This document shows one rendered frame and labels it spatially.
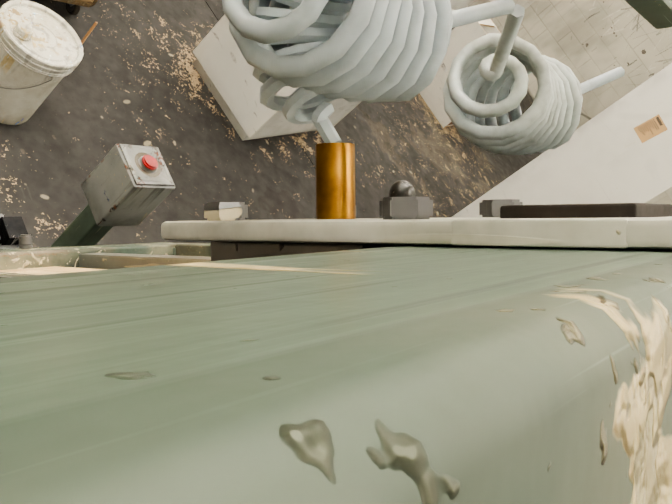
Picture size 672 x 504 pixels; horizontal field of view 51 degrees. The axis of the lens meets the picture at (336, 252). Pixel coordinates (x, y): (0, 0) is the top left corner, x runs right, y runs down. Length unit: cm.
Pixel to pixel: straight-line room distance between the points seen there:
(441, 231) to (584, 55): 876
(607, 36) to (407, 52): 865
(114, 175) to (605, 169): 334
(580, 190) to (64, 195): 299
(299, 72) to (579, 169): 428
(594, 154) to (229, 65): 220
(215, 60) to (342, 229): 355
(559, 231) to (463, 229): 3
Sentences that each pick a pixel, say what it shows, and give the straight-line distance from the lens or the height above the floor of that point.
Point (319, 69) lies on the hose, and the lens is 25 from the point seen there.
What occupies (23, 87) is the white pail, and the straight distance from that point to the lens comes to 276.
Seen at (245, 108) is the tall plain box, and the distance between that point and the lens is 366.
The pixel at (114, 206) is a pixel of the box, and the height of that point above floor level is 84.
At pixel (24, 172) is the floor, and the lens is 280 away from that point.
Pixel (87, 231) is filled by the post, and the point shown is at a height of 68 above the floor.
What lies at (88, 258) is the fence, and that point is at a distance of 143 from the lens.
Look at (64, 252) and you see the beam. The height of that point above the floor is 90.
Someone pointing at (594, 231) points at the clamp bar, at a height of 192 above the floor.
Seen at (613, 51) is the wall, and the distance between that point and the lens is 890.
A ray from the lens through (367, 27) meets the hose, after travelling 25.
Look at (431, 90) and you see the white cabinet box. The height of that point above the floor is 10.
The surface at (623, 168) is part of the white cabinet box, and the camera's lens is 447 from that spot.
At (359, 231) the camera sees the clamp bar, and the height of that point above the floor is 186.
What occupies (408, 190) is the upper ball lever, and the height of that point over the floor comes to 156.
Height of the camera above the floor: 197
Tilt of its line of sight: 32 degrees down
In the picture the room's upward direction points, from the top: 53 degrees clockwise
